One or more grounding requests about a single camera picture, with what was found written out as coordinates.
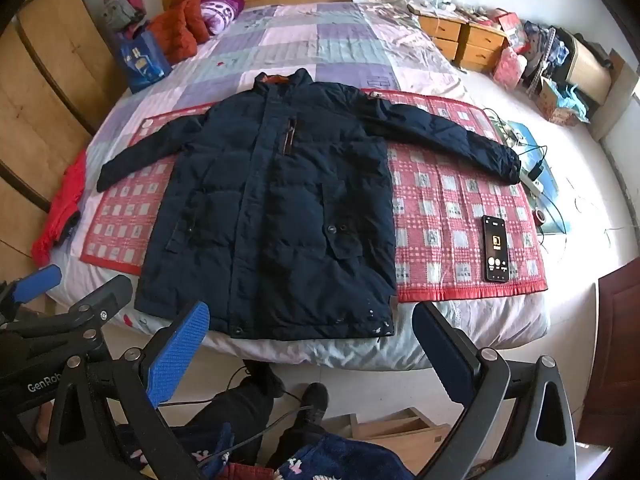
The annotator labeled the pile of clothes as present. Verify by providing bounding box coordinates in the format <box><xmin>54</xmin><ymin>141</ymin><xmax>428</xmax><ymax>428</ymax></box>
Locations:
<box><xmin>500</xmin><ymin>10</ymin><xmax>576</xmax><ymax>86</ymax></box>

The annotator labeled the brown wooden door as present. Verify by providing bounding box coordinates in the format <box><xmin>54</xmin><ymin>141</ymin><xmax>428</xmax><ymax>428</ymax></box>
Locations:
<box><xmin>575</xmin><ymin>260</ymin><xmax>640</xmax><ymax>461</ymax></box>

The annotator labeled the wooden wardrobe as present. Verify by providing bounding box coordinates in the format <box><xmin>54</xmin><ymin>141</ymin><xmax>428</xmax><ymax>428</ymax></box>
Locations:
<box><xmin>0</xmin><ymin>0</ymin><xmax>126</xmax><ymax>281</ymax></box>

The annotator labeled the black cable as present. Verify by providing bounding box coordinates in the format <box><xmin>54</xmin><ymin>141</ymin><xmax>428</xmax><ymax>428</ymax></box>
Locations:
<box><xmin>165</xmin><ymin>365</ymin><xmax>306</xmax><ymax>466</ymax></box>

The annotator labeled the nightstand clutter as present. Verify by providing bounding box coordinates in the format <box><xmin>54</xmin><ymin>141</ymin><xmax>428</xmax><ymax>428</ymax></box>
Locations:
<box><xmin>407</xmin><ymin>0</ymin><xmax>501</xmax><ymax>25</ymax></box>

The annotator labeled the navy padded jacket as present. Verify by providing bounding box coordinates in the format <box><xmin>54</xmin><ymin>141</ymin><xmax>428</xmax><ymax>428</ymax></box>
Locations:
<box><xmin>96</xmin><ymin>71</ymin><xmax>522</xmax><ymax>337</ymax></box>

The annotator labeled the cardboard sheet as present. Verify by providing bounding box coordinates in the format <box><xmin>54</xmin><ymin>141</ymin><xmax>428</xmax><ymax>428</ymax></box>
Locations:
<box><xmin>594</xmin><ymin>49</ymin><xmax>637</xmax><ymax>142</ymax></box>

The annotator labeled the grey pink cloth bundle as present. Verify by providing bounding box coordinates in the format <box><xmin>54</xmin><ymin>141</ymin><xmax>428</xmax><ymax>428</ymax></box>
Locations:
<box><xmin>102</xmin><ymin>0</ymin><xmax>151</xmax><ymax>41</ymax></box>

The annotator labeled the white power strip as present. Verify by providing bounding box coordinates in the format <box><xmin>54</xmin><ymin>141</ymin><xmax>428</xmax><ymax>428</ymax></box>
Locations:
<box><xmin>520</xmin><ymin>167</ymin><xmax>546</xmax><ymax>197</ymax></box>

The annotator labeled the cardboard box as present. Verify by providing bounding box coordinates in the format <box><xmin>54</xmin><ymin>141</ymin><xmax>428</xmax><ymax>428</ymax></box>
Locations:
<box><xmin>535</xmin><ymin>77</ymin><xmax>576</xmax><ymax>123</ymax></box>

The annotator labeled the person's navy floral robe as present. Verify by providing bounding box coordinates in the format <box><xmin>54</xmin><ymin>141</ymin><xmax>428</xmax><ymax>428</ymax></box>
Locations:
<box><xmin>120</xmin><ymin>420</ymin><xmax>416</xmax><ymax>480</ymax></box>

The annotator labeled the round glass table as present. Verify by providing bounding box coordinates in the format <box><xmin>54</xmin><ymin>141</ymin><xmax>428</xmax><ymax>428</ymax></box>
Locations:
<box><xmin>492</xmin><ymin>120</ymin><xmax>573</xmax><ymax>238</ymax></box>

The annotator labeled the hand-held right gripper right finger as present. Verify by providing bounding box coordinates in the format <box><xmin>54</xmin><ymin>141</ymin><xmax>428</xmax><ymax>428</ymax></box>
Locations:
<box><xmin>411</xmin><ymin>301</ymin><xmax>583</xmax><ymax>480</ymax></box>

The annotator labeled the purple patterned pillow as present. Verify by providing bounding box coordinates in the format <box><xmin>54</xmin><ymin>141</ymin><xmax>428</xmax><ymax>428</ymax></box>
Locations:
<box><xmin>200</xmin><ymin>0</ymin><xmax>246</xmax><ymax>36</ymax></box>

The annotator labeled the blue gift bag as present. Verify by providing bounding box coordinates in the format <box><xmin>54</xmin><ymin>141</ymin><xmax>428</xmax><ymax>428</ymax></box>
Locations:
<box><xmin>116</xmin><ymin>30</ymin><xmax>173</xmax><ymax>95</ymax></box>

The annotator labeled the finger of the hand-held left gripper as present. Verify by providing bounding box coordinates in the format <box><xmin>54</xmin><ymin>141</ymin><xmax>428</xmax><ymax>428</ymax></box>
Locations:
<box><xmin>0</xmin><ymin>274</ymin><xmax>135</xmax><ymax>358</ymax></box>
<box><xmin>0</xmin><ymin>264</ymin><xmax>63</xmax><ymax>326</ymax></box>

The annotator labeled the red checked mat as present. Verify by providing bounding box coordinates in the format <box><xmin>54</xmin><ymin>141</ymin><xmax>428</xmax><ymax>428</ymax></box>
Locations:
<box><xmin>80</xmin><ymin>87</ymin><xmax>550</xmax><ymax>303</ymax></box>

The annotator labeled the orange red cushion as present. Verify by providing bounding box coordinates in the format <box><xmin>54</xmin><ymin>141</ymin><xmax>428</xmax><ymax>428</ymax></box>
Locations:
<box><xmin>147</xmin><ymin>0</ymin><xmax>211</xmax><ymax>63</ymax></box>

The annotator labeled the patchwork quilt bed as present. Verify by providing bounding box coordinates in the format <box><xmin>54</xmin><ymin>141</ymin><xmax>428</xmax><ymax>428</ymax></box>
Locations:
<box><xmin>47</xmin><ymin>0</ymin><xmax>551</xmax><ymax>372</ymax></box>

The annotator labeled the person's black shoe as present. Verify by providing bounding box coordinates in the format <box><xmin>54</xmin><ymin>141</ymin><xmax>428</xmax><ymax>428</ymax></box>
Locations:
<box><xmin>300</xmin><ymin>382</ymin><xmax>331</xmax><ymax>426</ymax></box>
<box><xmin>247</xmin><ymin>360</ymin><xmax>287</xmax><ymax>401</ymax></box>

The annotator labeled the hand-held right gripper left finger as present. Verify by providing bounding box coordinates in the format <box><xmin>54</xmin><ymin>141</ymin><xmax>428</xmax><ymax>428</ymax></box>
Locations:
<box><xmin>47</xmin><ymin>301</ymin><xmax>211</xmax><ymax>480</ymax></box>

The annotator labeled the red garment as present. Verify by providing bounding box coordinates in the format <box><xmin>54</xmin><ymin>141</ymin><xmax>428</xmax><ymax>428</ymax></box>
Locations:
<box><xmin>31</xmin><ymin>150</ymin><xmax>88</xmax><ymax>261</ymax></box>

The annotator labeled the black smartphone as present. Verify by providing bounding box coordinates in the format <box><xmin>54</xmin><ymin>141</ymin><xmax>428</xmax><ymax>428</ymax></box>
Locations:
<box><xmin>481</xmin><ymin>215</ymin><xmax>512</xmax><ymax>283</ymax></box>

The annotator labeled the pink bag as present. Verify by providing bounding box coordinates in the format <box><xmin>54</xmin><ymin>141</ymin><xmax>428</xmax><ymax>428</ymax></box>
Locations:
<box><xmin>492</xmin><ymin>47</ymin><xmax>528</xmax><ymax>92</ymax></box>

